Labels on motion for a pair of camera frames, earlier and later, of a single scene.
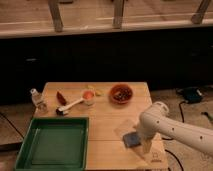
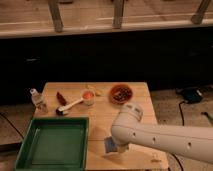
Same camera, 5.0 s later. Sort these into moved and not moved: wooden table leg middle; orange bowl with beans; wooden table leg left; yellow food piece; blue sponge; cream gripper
Moved: blue sponge; cream gripper
Not moved: wooden table leg middle; yellow food piece; wooden table leg left; orange bowl with beans
